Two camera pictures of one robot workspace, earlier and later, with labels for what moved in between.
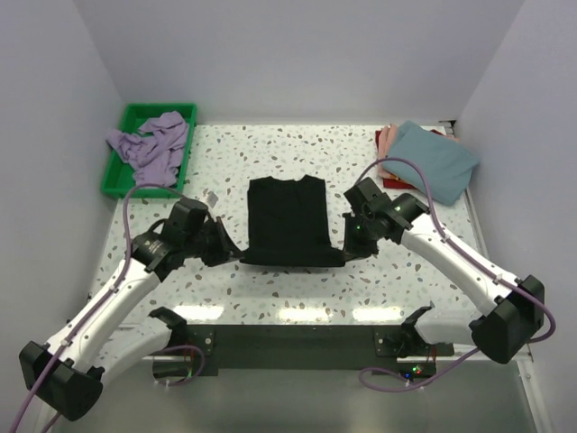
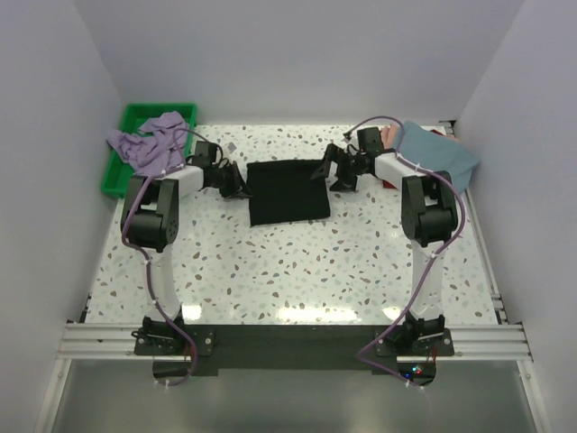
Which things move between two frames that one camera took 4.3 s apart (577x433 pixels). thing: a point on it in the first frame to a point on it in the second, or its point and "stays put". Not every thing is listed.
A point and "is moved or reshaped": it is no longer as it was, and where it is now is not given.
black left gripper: (226, 250) to (238, 188)
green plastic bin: (119, 177) stays put
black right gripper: (353, 250) to (336, 155)
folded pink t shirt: (385, 138) stays put
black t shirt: (288, 225) is moved or reshaped
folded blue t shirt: (447, 165) stays put
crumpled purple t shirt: (155, 153) stays put
